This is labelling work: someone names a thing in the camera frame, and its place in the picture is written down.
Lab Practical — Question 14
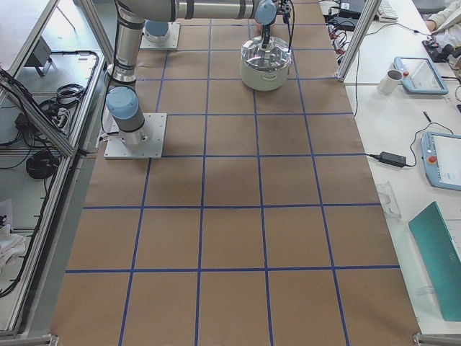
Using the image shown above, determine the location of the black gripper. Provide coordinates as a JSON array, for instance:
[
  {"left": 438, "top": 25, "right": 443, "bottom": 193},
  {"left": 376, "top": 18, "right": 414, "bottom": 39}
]
[{"left": 261, "top": 0, "right": 292, "bottom": 50}]

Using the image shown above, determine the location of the glass pot lid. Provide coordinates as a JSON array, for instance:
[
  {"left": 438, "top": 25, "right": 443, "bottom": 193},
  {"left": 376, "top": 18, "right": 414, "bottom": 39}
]
[{"left": 241, "top": 36, "right": 292, "bottom": 72}]

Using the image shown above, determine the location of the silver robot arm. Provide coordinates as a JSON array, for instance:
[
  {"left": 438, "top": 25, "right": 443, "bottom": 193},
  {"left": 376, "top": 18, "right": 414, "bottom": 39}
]
[
  {"left": 117, "top": 1, "right": 295, "bottom": 156},
  {"left": 144, "top": 19, "right": 169, "bottom": 43}
]

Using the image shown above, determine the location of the mint green cooking pot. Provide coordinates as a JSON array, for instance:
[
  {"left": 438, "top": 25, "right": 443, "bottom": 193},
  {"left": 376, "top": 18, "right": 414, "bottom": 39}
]
[{"left": 240, "top": 59, "right": 292, "bottom": 92}]

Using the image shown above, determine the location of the black electronics box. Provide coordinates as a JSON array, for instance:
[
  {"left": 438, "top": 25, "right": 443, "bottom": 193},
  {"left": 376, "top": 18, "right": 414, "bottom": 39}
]
[{"left": 326, "top": 17, "right": 358, "bottom": 32}]

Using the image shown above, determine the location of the white mug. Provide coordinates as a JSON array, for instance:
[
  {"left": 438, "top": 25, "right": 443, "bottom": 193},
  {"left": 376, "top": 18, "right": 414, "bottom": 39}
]
[{"left": 377, "top": 69, "right": 403, "bottom": 95}]

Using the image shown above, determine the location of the far teach pendant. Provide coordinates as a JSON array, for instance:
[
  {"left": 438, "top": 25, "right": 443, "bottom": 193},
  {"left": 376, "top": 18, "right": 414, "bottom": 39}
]
[{"left": 393, "top": 57, "right": 449, "bottom": 95}]

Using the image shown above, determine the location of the teach pendant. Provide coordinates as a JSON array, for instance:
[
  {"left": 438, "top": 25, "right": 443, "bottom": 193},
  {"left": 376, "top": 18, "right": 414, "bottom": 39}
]
[
  {"left": 421, "top": 131, "right": 460, "bottom": 191},
  {"left": 393, "top": 57, "right": 449, "bottom": 95}
]

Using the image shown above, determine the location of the black pen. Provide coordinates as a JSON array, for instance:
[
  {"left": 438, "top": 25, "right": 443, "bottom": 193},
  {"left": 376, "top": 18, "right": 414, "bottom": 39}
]
[{"left": 423, "top": 111, "right": 431, "bottom": 123}]

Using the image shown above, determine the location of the black power brick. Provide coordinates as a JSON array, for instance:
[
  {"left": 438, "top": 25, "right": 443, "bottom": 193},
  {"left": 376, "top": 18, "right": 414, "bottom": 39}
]
[{"left": 367, "top": 151, "right": 407, "bottom": 168}]

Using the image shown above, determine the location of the near teach pendant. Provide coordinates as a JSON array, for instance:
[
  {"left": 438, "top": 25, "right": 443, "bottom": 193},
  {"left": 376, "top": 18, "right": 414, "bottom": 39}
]
[{"left": 421, "top": 131, "right": 460, "bottom": 191}]

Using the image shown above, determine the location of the clear acrylic stand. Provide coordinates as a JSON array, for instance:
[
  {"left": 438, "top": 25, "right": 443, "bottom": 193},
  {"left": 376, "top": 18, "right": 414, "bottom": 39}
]
[{"left": 376, "top": 182, "right": 401, "bottom": 220}]

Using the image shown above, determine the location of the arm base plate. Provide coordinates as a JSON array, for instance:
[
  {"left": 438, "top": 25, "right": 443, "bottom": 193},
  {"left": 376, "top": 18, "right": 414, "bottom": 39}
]
[
  {"left": 104, "top": 113, "right": 167, "bottom": 159},
  {"left": 140, "top": 20, "right": 181, "bottom": 50}
]

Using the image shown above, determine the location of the aluminium frame post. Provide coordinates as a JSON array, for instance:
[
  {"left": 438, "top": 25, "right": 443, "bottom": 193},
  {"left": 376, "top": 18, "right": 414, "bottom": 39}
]
[{"left": 336, "top": 0, "right": 380, "bottom": 81}]

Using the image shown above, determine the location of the coiled black cable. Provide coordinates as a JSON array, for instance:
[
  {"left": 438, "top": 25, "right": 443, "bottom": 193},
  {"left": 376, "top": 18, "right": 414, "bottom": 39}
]
[{"left": 25, "top": 149, "right": 61, "bottom": 180}]

